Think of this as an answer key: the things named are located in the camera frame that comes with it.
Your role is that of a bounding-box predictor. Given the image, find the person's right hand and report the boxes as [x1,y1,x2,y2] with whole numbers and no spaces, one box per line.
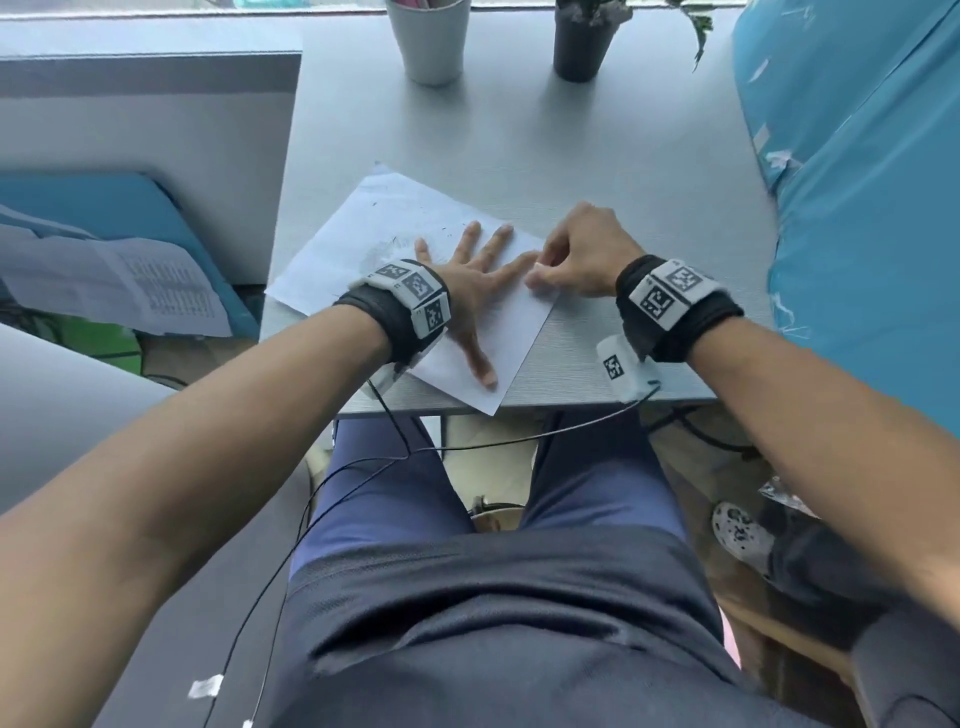
[523,202,648,299]

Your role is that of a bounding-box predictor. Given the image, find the person's left hand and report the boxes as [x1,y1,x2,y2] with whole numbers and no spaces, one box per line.
[414,221,542,392]

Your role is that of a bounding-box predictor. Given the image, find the white paper sheet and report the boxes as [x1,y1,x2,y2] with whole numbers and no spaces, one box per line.
[265,163,562,417]

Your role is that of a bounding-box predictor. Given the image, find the person's right forearm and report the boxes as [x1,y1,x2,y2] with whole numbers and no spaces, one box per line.
[684,315,960,639]

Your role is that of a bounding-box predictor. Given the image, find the person's left forearm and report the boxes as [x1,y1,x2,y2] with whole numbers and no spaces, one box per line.
[0,303,393,728]

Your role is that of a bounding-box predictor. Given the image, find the person's blue trousers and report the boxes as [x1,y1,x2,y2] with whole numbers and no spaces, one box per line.
[288,408,691,582]

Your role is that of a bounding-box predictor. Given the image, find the white cup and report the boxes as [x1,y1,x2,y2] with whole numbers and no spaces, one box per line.
[384,0,472,86]

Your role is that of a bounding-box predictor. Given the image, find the black plant pot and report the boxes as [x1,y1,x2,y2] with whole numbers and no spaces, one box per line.
[552,0,633,83]

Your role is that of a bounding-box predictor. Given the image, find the person's dark shirt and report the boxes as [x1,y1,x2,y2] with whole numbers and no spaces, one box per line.
[255,525,826,728]

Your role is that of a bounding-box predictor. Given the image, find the blue folder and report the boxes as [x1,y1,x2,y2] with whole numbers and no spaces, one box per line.
[0,172,261,340]

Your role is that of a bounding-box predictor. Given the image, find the green plant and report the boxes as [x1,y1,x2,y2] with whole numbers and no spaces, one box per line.
[556,0,715,72]

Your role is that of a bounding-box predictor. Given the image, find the grey partition panel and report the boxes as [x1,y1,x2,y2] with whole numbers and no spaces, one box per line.
[0,51,303,286]

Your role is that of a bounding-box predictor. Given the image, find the printed paper sheet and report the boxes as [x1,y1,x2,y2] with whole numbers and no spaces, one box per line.
[0,204,234,339]

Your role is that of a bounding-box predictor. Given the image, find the white patterned shoe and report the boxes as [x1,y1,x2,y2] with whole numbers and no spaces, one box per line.
[711,501,775,580]

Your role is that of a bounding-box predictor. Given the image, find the white curved chair armrest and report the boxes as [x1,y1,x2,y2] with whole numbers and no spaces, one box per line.
[0,322,175,519]

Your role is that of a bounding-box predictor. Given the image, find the black wrist strap with markers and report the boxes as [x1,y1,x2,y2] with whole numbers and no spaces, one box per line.
[333,258,453,369]
[615,255,745,365]

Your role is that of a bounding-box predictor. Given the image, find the thin black cable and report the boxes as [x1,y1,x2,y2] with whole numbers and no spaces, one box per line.
[243,382,663,728]
[222,378,412,706]

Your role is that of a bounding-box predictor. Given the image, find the thick black cable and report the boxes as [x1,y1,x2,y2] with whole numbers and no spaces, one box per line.
[643,408,760,456]

